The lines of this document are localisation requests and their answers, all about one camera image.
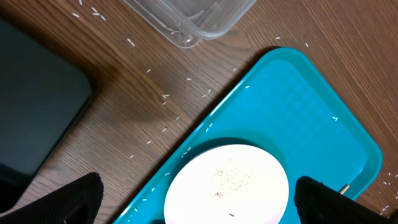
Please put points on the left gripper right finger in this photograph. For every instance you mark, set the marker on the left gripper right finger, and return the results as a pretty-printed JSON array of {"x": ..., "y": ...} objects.
[{"x": 319, "y": 204}]

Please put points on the clear plastic bin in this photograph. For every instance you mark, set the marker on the clear plastic bin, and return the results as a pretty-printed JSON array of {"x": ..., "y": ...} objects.
[{"x": 186, "y": 22}]

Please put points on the large white plate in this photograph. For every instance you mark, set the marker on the large white plate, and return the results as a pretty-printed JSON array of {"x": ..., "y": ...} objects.
[{"x": 228, "y": 184}]

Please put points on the teal plastic tray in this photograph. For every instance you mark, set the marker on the teal plastic tray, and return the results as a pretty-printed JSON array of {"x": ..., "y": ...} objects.
[{"x": 284, "y": 106}]

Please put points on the black plastic tray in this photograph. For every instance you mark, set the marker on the black plastic tray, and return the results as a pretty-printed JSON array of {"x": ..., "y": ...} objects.
[{"x": 42, "y": 96}]

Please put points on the wooden chopstick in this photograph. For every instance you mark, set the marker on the wooden chopstick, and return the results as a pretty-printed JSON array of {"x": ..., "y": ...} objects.
[{"x": 344, "y": 189}]

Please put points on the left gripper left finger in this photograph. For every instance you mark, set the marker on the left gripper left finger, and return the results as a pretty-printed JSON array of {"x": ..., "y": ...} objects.
[{"x": 76, "y": 202}]

